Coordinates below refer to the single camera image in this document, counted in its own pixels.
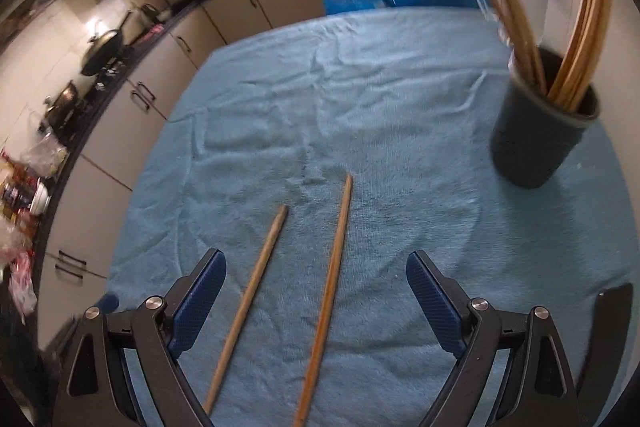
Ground wooden chopstick seven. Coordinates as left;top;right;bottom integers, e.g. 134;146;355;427
203;205;288;415

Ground wooden chopstick eight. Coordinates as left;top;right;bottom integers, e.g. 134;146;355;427
293;173;352;427

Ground wooden chopstick four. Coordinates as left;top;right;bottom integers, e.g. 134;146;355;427
560;0;615;111

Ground wooden chopstick three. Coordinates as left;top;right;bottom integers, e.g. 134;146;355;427
548;0;592;105

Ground wooden chopstick five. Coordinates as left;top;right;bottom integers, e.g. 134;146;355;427
554;0;609;108

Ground lower kitchen cabinets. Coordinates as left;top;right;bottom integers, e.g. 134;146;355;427
34;0;324;349

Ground white bowl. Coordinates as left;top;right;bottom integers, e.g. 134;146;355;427
29;182;50;217

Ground condiment bottles cluster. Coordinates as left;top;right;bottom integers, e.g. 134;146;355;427
1;131;67;319

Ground dark grey utensil holder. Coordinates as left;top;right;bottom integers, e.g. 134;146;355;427
489;56;600;190

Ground steel cooking pot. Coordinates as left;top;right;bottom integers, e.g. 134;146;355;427
43;81;79;132

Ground blue terry table cloth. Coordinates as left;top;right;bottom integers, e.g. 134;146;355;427
108;9;639;426

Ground black wok pan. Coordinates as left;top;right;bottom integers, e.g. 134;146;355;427
80;10;132;77

